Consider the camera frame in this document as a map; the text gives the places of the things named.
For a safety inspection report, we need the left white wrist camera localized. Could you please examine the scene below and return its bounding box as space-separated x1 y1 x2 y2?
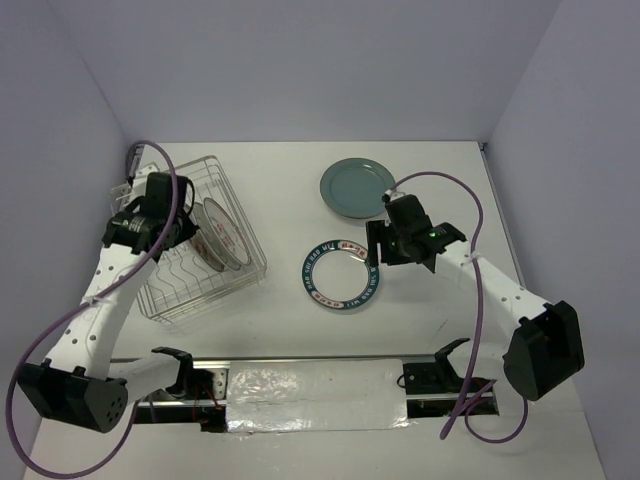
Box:
110 163 158 204

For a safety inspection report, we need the metal base rail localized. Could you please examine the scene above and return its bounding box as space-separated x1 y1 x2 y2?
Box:
112 352 501 431

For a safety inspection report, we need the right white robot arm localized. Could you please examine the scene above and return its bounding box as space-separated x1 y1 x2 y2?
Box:
366 191 585 401

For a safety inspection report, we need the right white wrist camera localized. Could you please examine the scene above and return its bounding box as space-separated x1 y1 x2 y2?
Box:
382 189 405 204

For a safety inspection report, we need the teal green plate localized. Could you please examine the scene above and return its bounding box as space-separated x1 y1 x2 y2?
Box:
319 158 396 219

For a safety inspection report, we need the wire dish rack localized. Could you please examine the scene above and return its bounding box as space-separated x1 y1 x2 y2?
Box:
137 155 267 323

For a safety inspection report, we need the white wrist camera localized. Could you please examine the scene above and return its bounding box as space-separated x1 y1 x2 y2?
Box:
382 189 405 204
110 163 158 204

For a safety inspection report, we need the silver foil sheet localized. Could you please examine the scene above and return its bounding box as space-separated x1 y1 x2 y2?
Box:
226 359 409 433

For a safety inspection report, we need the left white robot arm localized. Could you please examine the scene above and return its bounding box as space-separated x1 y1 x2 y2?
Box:
17 172 197 433

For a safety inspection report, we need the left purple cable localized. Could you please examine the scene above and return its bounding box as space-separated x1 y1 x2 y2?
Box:
4 140 181 476

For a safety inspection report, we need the white plate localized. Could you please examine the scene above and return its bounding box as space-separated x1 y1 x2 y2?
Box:
190 202 226 272
301 239 381 313
203 198 252 266

